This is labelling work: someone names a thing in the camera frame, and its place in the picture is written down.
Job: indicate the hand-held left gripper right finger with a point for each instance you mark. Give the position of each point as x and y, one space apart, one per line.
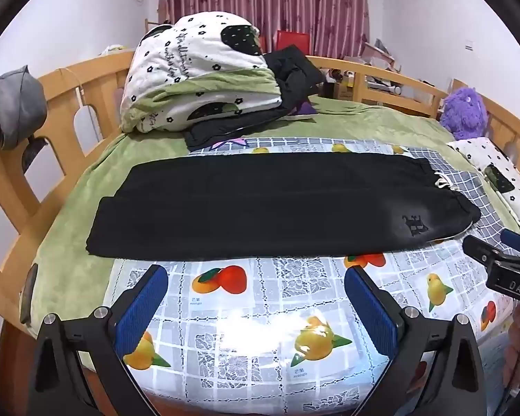
370 312

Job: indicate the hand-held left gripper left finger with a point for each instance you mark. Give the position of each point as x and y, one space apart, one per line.
141 312

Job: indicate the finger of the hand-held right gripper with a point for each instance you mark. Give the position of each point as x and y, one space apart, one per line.
479 249
518 240

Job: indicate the black pants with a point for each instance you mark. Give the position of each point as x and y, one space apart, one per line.
264 208

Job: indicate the white floral pillow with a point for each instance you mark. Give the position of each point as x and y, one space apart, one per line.
481 156

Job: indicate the fruit print plastic tablecloth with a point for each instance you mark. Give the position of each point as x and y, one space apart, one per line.
264 294

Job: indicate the green bed blanket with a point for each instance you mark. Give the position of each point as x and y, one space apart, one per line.
69 208

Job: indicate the purple plush toy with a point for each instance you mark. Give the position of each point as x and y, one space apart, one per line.
461 110

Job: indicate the small dark hanging cloth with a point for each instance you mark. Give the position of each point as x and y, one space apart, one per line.
34 154

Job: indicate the small cardboard box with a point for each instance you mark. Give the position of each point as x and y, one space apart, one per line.
343 91

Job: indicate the purple cloth with white edge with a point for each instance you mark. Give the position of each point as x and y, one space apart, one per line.
305 108

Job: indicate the open cardboard box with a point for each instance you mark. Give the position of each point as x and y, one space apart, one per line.
379 54

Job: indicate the grey cloth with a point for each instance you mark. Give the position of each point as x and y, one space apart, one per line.
13 104

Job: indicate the pile of black clothes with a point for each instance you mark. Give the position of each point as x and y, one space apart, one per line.
292 69

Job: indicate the white and green floral quilt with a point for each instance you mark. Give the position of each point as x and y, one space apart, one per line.
190 52

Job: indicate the red chair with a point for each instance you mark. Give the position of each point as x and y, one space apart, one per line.
292 41
262 44

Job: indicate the pink patterned curtain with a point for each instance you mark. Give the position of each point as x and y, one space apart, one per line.
264 0

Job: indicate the white wall socket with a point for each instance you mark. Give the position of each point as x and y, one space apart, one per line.
469 45

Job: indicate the wooden bed frame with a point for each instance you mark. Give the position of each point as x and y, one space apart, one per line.
108 95

